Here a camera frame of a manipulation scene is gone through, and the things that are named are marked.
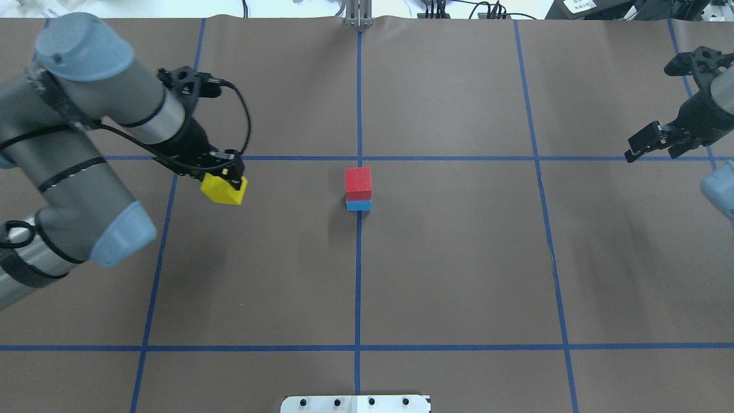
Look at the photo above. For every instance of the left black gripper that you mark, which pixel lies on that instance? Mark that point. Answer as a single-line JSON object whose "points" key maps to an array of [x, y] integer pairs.
{"points": [[191, 139]]}

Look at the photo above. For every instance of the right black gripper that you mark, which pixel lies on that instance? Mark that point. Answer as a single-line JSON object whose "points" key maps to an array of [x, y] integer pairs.
{"points": [[701, 118]]}

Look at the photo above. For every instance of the yellow wooden block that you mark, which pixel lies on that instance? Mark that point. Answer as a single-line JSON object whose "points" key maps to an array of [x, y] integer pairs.
{"points": [[220, 191]]}

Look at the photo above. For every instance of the red wooden block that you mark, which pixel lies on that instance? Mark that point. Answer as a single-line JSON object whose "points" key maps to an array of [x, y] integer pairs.
{"points": [[358, 184]]}

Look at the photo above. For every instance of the blue wooden block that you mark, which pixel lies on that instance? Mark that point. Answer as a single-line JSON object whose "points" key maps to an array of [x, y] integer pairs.
{"points": [[359, 205]]}

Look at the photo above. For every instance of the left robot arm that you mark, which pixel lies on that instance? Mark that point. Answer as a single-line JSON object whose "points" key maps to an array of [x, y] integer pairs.
{"points": [[86, 77]]}

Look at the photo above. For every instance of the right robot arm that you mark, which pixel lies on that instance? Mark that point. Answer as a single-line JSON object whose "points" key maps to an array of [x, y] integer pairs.
{"points": [[716, 187]]}

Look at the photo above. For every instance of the brown paper table cover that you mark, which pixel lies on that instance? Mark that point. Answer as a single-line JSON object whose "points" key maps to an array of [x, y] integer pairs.
{"points": [[512, 260]]}

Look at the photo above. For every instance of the white mounting plate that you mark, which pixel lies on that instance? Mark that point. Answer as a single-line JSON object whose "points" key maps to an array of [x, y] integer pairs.
{"points": [[357, 403]]}

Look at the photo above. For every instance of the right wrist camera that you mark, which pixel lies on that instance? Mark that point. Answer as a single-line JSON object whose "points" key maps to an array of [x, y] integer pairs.
{"points": [[702, 63]]}

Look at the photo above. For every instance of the aluminium frame post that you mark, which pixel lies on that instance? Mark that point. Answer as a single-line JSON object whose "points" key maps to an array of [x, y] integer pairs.
{"points": [[357, 14]]}

